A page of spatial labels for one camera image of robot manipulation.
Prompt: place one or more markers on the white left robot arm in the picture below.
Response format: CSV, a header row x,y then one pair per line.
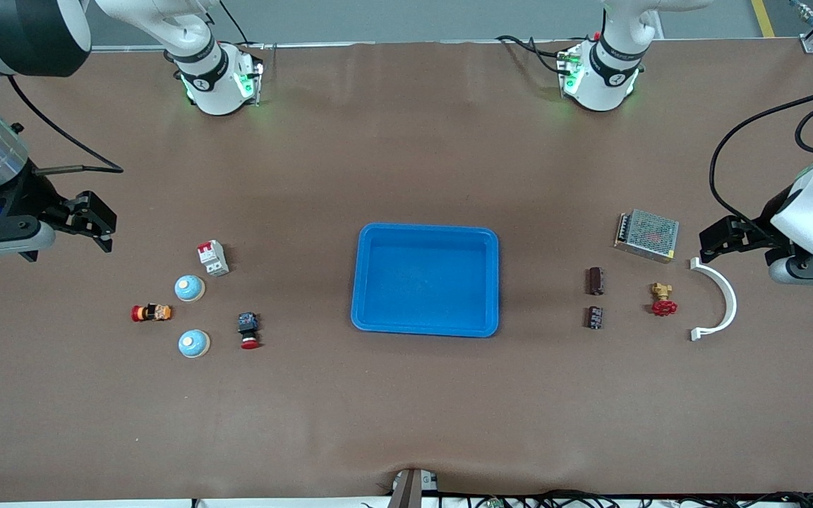
x,y
604,77

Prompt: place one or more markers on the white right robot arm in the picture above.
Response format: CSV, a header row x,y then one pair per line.
x,y
216,85

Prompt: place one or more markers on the aluminium frame post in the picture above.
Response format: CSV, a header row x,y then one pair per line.
x,y
812,44

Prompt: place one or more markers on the blue plastic tray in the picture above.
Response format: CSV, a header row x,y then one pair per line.
x,y
424,282

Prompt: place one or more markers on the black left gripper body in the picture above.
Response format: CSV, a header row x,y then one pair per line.
x,y
763,224

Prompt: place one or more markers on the brass valve red handwheel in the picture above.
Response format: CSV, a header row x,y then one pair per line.
x,y
663,307

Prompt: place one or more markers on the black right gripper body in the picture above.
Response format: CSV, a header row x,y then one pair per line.
x,y
27,198

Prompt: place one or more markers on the white red circuit breaker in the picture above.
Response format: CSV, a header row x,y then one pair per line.
x,y
213,258

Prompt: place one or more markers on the table cover mat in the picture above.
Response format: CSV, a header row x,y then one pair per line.
x,y
406,409

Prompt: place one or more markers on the brown electrolytic capacitor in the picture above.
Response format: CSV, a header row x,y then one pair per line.
x,y
595,317
595,280

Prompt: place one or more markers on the white curved plastic bracket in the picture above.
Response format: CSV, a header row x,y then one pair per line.
x,y
730,296

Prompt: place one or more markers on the red mushroom pushbutton switch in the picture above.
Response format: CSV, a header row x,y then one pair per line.
x,y
248,324

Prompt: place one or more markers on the blue desk bell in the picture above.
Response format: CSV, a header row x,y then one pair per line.
x,y
194,343
189,288

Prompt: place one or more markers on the metal mesh power supply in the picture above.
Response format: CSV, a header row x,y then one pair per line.
x,y
650,233

